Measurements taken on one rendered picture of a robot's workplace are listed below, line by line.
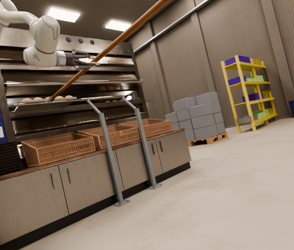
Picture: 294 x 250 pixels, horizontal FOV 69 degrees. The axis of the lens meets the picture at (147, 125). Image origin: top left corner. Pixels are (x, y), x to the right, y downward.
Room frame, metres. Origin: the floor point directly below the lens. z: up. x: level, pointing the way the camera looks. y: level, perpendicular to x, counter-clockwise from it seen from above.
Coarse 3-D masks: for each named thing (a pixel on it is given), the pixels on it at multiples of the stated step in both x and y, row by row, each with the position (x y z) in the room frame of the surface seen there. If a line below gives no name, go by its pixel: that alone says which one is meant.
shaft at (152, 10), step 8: (160, 0) 0.89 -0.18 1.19; (168, 0) 0.87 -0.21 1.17; (152, 8) 0.93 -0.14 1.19; (160, 8) 0.92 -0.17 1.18; (144, 16) 0.97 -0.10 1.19; (136, 24) 1.02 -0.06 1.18; (128, 32) 1.08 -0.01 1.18; (120, 40) 1.14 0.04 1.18; (112, 48) 1.22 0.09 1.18; (80, 72) 1.53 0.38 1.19; (72, 80) 1.66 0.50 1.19; (64, 88) 1.82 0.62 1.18; (56, 96) 2.01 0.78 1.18
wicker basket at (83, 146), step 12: (72, 132) 2.51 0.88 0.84; (24, 144) 2.08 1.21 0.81; (36, 144) 2.24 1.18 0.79; (48, 144) 2.31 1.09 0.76; (60, 144) 1.96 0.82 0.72; (72, 144) 2.04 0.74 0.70; (84, 144) 2.12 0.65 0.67; (36, 156) 1.86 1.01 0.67; (48, 156) 2.26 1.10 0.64; (60, 156) 1.95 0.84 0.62; (72, 156) 2.02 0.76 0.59
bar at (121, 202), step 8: (112, 96) 2.56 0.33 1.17; (120, 96) 2.64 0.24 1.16; (16, 104) 1.89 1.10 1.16; (24, 104) 1.93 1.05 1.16; (32, 104) 1.98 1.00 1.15; (40, 104) 2.03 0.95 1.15; (128, 104) 2.60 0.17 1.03; (136, 112) 2.49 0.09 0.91; (104, 120) 2.19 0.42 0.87; (104, 128) 2.17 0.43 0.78; (104, 136) 2.18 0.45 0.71; (144, 136) 2.50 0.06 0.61; (144, 144) 2.49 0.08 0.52; (112, 152) 2.19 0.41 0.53; (112, 160) 2.18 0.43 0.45; (112, 168) 2.17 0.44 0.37; (152, 168) 2.51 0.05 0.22; (152, 176) 2.49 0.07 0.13; (152, 184) 2.50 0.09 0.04; (120, 192) 2.18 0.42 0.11; (120, 200) 2.17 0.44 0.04; (128, 200) 2.18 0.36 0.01
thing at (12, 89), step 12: (12, 84) 2.09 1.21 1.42; (24, 84) 2.16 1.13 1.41; (36, 84) 2.24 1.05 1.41; (48, 84) 2.32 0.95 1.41; (60, 84) 2.40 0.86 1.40; (72, 84) 2.50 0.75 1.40; (84, 84) 2.61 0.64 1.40; (96, 84) 2.73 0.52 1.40; (108, 84) 2.86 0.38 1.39; (120, 84) 3.00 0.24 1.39; (132, 84) 3.16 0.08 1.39
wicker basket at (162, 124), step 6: (144, 120) 3.27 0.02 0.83; (150, 120) 3.27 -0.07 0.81; (156, 120) 3.17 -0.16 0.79; (162, 120) 3.08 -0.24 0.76; (168, 120) 3.00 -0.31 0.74; (132, 126) 2.75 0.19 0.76; (138, 126) 2.66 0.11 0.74; (144, 126) 2.66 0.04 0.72; (150, 126) 2.73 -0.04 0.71; (156, 126) 2.80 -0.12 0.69; (162, 126) 2.87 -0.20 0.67; (168, 126) 3.02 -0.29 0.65; (150, 132) 2.71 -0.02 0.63; (156, 132) 2.78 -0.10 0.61; (162, 132) 2.85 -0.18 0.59
